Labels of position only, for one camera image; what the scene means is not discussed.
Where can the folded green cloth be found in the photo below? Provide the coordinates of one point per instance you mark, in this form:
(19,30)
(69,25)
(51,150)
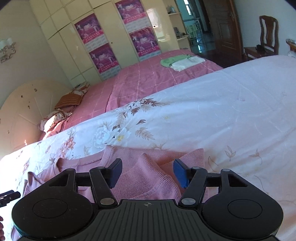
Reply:
(172,60)

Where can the purple wall poster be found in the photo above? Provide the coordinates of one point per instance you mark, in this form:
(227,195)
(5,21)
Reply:
(89,29)
(104,58)
(144,41)
(131,11)

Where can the wall lamp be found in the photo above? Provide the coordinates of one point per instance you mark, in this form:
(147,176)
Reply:
(7,49)

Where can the brown pillow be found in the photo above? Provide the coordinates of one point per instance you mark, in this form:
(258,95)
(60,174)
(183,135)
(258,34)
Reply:
(69,100)

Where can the folded white cloth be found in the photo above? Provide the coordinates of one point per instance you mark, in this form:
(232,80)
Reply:
(187,63)

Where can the brown wooden door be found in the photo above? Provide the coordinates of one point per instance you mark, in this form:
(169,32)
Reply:
(225,30)

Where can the pink checked bed cover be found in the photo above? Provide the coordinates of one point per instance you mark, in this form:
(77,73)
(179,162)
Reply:
(143,78)

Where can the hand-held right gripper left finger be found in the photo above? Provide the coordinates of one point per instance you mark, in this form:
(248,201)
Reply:
(114,173)

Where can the floral pillow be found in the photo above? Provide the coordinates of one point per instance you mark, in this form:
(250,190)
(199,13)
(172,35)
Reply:
(81,89)
(55,119)

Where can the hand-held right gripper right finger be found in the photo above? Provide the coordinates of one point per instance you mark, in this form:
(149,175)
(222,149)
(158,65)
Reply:
(181,173)

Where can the wooden chair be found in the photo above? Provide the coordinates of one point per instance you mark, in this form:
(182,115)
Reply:
(267,34)

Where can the cream wardrobe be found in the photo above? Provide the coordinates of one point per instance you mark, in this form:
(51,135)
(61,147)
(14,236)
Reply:
(69,41)

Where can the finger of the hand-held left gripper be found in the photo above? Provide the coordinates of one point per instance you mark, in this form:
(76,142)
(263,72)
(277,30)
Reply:
(9,197)

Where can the pink sweater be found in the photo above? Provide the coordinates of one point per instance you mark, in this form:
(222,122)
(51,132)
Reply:
(143,176)

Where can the metal railing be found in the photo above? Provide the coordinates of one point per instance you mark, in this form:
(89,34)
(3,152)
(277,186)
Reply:
(194,32)

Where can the cream round headboard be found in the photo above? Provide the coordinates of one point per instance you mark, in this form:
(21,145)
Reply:
(23,111)

